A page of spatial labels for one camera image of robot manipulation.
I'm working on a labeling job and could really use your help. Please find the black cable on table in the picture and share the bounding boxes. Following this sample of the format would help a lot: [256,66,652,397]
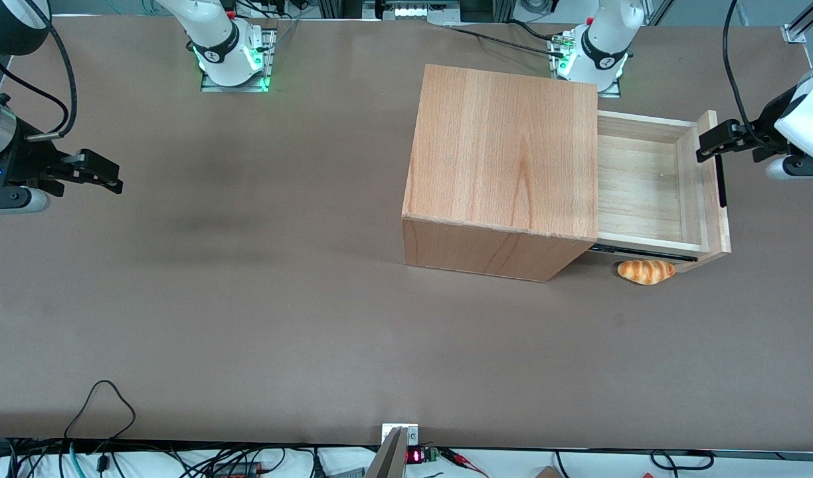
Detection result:
[444,25,565,57]
[506,19,570,42]

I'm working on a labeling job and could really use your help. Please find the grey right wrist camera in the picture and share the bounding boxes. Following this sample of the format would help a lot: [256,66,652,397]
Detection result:
[0,187,50,215]

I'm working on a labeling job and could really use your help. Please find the black and orange adapter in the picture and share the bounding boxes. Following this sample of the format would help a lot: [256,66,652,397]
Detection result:
[211,460,261,478]

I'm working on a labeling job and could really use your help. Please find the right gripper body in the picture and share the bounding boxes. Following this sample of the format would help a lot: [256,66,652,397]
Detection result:
[0,131,67,197]

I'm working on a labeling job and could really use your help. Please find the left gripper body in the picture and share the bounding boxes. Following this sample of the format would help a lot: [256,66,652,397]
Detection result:
[751,66,813,163]

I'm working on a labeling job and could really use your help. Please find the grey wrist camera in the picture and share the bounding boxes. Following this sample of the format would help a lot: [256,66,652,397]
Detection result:
[0,187,50,215]
[765,156,813,182]

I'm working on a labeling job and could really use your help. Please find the red and black test leads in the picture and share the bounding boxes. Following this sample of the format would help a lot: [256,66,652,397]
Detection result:
[440,448,490,478]

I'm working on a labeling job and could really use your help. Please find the black coiled cable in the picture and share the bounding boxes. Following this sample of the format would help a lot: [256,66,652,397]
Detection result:
[651,450,715,471]

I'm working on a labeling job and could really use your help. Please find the toy bread roll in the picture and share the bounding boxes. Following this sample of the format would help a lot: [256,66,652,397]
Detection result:
[617,259,677,286]

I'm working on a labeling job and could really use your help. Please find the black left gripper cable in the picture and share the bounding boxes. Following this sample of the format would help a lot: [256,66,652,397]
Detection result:
[723,0,789,150]

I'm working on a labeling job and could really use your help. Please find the black looped cable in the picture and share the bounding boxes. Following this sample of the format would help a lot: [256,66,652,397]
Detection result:
[62,380,137,473]

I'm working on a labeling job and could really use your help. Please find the light wooden drawer cabinet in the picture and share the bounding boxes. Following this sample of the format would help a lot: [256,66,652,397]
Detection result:
[401,64,600,283]

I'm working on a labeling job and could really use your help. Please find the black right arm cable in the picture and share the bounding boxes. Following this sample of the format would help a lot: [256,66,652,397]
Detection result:
[45,17,77,141]
[0,54,72,133]

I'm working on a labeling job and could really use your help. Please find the wooden drawer with black handle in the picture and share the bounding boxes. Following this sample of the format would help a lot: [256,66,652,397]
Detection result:
[589,110,733,273]

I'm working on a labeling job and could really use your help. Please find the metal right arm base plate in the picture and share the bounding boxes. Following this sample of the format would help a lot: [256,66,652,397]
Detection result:
[201,27,278,94]

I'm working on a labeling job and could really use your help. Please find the black device with white lights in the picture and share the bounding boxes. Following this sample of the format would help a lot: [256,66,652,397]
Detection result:
[363,0,460,22]

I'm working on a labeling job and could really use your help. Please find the aluminium frame profile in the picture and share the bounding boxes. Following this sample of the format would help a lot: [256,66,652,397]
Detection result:
[782,0,813,44]

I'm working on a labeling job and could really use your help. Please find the grey aluminium post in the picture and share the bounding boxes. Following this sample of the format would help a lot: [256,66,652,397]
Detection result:
[365,427,408,478]

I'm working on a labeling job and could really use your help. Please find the silver metal bracket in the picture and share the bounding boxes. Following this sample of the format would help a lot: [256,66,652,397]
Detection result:
[381,423,420,447]

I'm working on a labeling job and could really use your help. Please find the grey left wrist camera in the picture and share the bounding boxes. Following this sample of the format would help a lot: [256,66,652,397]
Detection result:
[765,156,813,182]

